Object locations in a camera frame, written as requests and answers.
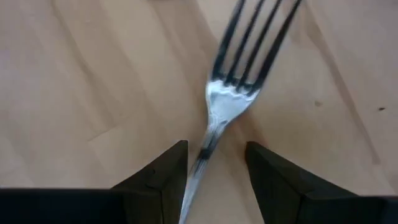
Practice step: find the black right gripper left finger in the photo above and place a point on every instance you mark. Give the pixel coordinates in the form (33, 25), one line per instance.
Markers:
(149, 199)

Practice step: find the silver fork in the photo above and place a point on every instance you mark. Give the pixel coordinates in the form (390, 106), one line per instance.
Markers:
(224, 102)

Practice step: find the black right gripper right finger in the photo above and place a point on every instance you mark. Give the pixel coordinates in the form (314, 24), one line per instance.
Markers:
(286, 199)

